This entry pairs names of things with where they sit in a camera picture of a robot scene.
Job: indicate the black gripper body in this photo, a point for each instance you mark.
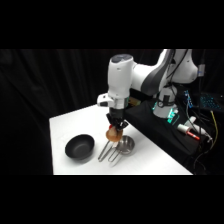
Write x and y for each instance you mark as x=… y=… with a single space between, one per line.
x=116 y=114

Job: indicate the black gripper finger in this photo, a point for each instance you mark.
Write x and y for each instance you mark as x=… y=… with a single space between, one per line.
x=110 y=120
x=122 y=125

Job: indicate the tan toy potato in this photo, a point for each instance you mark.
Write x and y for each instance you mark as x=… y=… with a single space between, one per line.
x=112 y=134

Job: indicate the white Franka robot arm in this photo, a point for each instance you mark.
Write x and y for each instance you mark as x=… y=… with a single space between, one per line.
x=146 y=76

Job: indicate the black bowl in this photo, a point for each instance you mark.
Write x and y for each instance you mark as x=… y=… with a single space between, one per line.
x=80 y=146

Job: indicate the metal measuring cup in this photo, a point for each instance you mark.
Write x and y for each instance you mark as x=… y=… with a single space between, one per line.
x=126 y=145

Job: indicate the metal tongs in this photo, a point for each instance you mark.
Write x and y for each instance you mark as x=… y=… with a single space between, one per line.
x=104 y=151

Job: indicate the black robot stand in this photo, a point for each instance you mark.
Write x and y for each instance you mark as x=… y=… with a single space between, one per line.
x=156 y=126

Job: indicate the green lit control box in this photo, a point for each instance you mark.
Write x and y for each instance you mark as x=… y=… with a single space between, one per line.
x=172 y=116

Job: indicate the white cylinder with red tip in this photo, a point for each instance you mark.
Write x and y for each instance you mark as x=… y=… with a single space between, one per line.
x=185 y=130

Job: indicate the blue lit electronics box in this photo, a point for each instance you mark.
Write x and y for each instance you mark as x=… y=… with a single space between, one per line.
x=188 y=99

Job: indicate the black curtain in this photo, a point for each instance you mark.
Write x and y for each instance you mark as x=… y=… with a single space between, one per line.
x=33 y=100

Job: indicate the blue backlit keyboard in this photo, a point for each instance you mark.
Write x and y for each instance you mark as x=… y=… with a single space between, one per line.
x=210 y=101

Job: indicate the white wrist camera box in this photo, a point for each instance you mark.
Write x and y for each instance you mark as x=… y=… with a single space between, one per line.
x=104 y=100

